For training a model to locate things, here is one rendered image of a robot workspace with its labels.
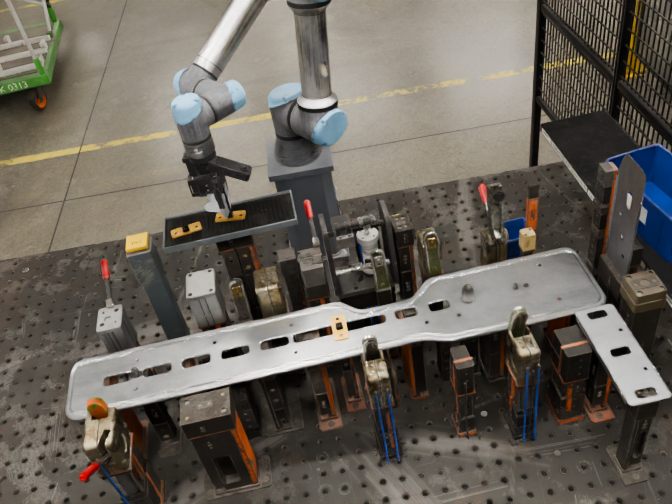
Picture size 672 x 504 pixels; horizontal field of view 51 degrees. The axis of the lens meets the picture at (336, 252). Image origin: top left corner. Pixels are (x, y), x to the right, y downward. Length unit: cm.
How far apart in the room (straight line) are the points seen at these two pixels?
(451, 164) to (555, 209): 149
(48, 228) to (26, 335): 179
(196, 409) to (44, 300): 113
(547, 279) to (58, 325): 161
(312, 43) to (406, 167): 214
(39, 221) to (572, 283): 327
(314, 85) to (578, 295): 89
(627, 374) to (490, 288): 40
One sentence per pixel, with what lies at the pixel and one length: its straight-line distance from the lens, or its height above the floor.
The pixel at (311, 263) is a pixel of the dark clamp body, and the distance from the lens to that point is 189.
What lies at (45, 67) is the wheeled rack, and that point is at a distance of 554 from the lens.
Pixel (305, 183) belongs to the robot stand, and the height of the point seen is 104.
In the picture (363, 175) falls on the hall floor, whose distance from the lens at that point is 398.
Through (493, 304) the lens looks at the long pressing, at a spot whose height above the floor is 100.
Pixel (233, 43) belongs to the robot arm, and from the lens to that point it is 194.
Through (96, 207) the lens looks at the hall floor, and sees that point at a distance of 434.
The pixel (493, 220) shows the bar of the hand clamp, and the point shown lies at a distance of 190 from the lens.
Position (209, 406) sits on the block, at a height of 103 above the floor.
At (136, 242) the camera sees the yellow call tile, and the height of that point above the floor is 116.
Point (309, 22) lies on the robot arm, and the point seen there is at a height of 158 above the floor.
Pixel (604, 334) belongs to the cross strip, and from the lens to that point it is 180.
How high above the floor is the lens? 235
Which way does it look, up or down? 42 degrees down
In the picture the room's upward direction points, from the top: 11 degrees counter-clockwise
